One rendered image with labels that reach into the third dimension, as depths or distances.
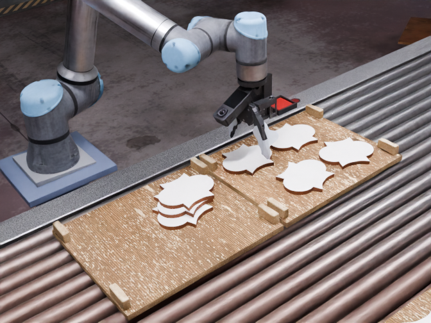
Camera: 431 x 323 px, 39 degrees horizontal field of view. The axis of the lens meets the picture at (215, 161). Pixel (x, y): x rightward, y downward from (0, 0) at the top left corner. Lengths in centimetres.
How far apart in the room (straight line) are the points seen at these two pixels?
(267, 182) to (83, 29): 64
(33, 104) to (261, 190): 65
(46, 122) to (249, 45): 61
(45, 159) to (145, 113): 217
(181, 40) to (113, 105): 271
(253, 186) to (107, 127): 237
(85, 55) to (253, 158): 55
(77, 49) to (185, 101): 230
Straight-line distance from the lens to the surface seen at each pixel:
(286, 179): 150
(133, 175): 163
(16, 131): 397
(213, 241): 135
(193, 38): 137
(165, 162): 166
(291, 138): 166
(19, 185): 178
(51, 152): 175
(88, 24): 169
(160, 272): 129
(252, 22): 141
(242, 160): 158
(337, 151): 161
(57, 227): 142
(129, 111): 393
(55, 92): 170
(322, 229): 141
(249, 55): 143
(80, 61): 175
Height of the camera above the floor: 181
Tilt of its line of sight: 33 degrees down
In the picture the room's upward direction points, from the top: 5 degrees counter-clockwise
